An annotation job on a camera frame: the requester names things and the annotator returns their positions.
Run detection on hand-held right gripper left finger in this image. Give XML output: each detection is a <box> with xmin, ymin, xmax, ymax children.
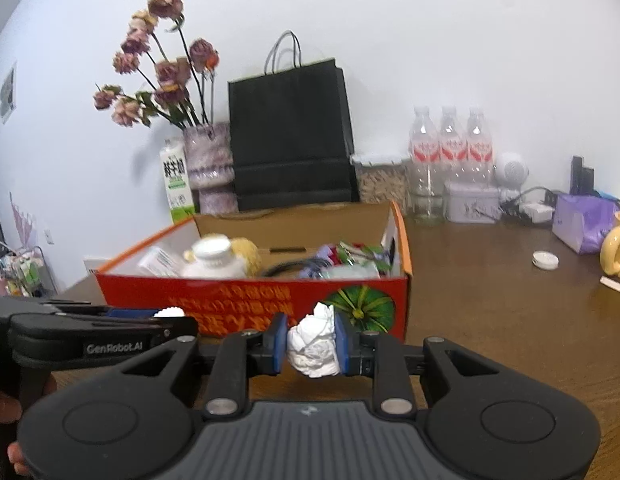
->
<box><xmin>121</xmin><ymin>311</ymin><xmax>290</xmax><ymax>421</ymax></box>

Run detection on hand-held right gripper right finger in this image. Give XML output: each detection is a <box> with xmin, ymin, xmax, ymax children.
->
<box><xmin>334</xmin><ymin>311</ymin><xmax>501</xmax><ymax>421</ymax></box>

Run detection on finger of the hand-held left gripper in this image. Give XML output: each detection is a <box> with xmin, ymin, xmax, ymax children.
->
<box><xmin>0</xmin><ymin>296</ymin><xmax>158</xmax><ymax>331</ymax></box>
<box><xmin>10</xmin><ymin>314</ymin><xmax>199</xmax><ymax>340</ymax></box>

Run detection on red cardboard box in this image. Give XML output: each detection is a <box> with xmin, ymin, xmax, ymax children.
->
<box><xmin>94</xmin><ymin>200</ymin><xmax>413</xmax><ymax>343</ymax></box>

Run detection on white tissue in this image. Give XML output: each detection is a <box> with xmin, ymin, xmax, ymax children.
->
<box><xmin>287</xmin><ymin>302</ymin><xmax>341</xmax><ymax>378</ymax></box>

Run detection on clear plastic tissue pack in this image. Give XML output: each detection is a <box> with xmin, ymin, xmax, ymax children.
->
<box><xmin>136</xmin><ymin>246</ymin><xmax>183</xmax><ymax>277</ymax></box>

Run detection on clear plastic wrap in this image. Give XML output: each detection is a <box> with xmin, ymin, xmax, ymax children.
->
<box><xmin>322</xmin><ymin>262</ymin><xmax>381</xmax><ymax>279</ymax></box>

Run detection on braided charging cable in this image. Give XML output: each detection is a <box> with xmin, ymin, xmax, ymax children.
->
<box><xmin>262</xmin><ymin>259</ymin><xmax>321</xmax><ymax>278</ymax></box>

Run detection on purple drawstring pouch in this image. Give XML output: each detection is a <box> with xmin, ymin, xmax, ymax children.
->
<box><xmin>299</xmin><ymin>245</ymin><xmax>341</xmax><ymax>281</ymax></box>

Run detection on red fabric rose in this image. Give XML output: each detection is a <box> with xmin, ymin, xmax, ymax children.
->
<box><xmin>330</xmin><ymin>242</ymin><xmax>386</xmax><ymax>266</ymax></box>

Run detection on white and yellow plush sheep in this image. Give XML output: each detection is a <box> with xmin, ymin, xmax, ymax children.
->
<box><xmin>182</xmin><ymin>239</ymin><xmax>262</xmax><ymax>277</ymax></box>

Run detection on white pill bottle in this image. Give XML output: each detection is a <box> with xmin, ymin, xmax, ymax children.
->
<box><xmin>180</xmin><ymin>236</ymin><xmax>248</xmax><ymax>278</ymax></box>

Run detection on wooden desktop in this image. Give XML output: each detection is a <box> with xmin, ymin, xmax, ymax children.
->
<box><xmin>50</xmin><ymin>210</ymin><xmax>620</xmax><ymax>451</ymax></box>

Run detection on person's left hand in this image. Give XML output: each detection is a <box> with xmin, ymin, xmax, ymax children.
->
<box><xmin>0</xmin><ymin>387</ymin><xmax>32</xmax><ymax>477</ymax></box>

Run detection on green and white milk carton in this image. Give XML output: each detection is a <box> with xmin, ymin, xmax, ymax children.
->
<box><xmin>159</xmin><ymin>139</ymin><xmax>197</xmax><ymax>225</ymax></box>

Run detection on stacked clear glass cups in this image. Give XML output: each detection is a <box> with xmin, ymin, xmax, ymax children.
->
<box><xmin>410</xmin><ymin>160</ymin><xmax>447</xmax><ymax>222</ymax></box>

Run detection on clear container of seeds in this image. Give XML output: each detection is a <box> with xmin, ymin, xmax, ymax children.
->
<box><xmin>351</xmin><ymin>152</ymin><xmax>411</xmax><ymax>204</ymax></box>

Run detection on purple marbled vase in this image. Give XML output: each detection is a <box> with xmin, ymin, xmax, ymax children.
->
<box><xmin>182</xmin><ymin>121</ymin><xmax>239</xmax><ymax>215</ymax></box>

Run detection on white tin box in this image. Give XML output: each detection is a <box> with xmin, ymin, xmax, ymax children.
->
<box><xmin>444</xmin><ymin>181</ymin><xmax>503</xmax><ymax>224</ymax></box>

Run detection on black paper bag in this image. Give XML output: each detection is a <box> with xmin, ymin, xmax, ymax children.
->
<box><xmin>227</xmin><ymin>31</ymin><xmax>361</xmax><ymax>212</ymax></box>

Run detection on dried rose bouquet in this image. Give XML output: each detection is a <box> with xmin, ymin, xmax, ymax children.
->
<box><xmin>92</xmin><ymin>0</ymin><xmax>221</xmax><ymax>131</ymax></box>

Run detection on white round speaker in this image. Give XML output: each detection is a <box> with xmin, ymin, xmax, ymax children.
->
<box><xmin>494</xmin><ymin>152</ymin><xmax>530</xmax><ymax>203</ymax></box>

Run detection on purple tissue pack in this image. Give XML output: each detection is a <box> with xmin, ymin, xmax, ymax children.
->
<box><xmin>551</xmin><ymin>192</ymin><xmax>620</xmax><ymax>256</ymax></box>

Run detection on yellow mug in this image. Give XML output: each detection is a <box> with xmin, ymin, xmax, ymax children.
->
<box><xmin>599</xmin><ymin>211</ymin><xmax>620</xmax><ymax>283</ymax></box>

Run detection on black upright device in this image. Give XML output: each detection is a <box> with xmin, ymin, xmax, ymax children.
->
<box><xmin>570</xmin><ymin>156</ymin><xmax>596</xmax><ymax>196</ymax></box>

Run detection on white wall vent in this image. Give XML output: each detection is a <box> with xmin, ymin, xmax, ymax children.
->
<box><xmin>82</xmin><ymin>256</ymin><xmax>113</xmax><ymax>277</ymax></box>

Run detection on wire storage rack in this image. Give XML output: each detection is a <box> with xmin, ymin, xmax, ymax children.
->
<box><xmin>0</xmin><ymin>237</ymin><xmax>58</xmax><ymax>298</ymax></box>

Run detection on purple flower wall sticker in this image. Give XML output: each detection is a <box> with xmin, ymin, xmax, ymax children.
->
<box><xmin>9</xmin><ymin>191</ymin><xmax>41</xmax><ymax>251</ymax></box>

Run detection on white charger with cables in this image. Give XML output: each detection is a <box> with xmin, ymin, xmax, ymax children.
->
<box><xmin>500</xmin><ymin>186</ymin><xmax>561</xmax><ymax>216</ymax></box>

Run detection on wall poster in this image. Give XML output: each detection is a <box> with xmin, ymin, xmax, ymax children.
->
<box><xmin>0</xmin><ymin>60</ymin><xmax>18</xmax><ymax>125</ymax></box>

